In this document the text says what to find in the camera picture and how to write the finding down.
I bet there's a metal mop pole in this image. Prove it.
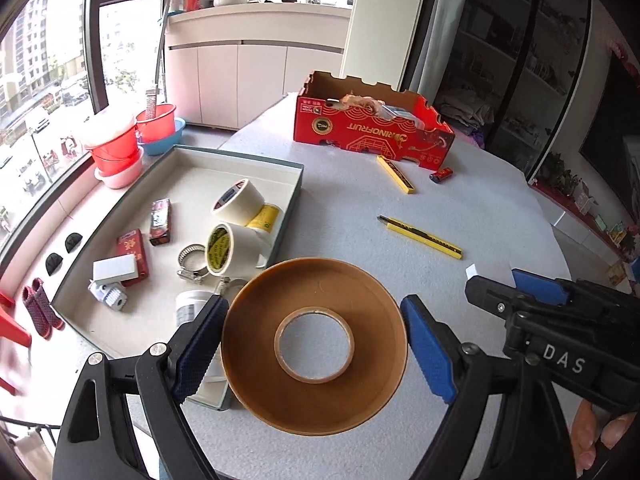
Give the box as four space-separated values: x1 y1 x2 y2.
144 0 182 122

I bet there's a pink plastic basin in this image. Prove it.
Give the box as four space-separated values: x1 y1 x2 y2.
94 147 146 190

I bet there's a white bottle yellow label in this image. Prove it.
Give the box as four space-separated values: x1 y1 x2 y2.
246 202 281 269

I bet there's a blue plastic basin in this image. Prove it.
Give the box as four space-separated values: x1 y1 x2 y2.
142 117 187 156

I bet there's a red plastic stool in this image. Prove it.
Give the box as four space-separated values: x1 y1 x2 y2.
0 289 34 397

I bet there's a person's right hand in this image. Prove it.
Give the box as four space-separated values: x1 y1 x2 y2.
573 400 634 479

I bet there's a white window cabinet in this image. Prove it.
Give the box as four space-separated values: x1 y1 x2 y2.
164 5 352 131

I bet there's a long yellow utility knife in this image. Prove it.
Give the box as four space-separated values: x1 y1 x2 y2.
377 214 462 260

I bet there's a red printed cardboard box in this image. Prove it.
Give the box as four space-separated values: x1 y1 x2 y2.
293 71 456 170

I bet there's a red plastic bucket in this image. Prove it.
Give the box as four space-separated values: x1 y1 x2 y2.
134 103 177 144

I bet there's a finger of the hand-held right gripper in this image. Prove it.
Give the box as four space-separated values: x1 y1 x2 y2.
510 268 572 307
464 275 551 322

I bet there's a white power adapter plug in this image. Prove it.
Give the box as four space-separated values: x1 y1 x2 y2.
88 280 129 314

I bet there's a yellow flat bar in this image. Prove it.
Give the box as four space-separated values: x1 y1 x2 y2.
375 154 416 195

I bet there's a small masking tape yellow label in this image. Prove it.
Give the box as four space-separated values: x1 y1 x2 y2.
206 223 274 276

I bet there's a brown packing tape roll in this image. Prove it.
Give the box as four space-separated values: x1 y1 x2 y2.
220 257 410 435

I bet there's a shallow grey cardboard tray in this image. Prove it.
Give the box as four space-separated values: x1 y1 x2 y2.
50 145 305 411

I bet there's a red plastic basin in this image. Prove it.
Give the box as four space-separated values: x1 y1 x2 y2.
92 127 141 171

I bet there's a dark display shelf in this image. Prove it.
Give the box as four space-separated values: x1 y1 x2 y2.
434 0 592 172

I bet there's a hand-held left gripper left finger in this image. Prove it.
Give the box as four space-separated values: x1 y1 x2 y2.
52 294 229 480

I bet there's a wide red rectangular case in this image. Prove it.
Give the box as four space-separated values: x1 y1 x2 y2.
116 228 150 287

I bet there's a dark red knit shoe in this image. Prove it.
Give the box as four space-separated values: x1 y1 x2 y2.
22 287 54 341
32 278 66 331

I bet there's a white bottle blue label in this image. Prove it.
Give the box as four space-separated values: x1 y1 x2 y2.
174 289 217 334

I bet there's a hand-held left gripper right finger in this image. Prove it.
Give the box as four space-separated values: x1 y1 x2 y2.
399 294 577 480

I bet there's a narrow red patterned case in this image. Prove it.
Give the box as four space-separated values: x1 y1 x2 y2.
148 198 173 246

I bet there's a large masking tape roll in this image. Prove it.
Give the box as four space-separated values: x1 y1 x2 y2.
209 178 265 226

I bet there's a metal hose clamp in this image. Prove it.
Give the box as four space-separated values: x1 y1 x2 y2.
177 243 211 284
214 277 249 295

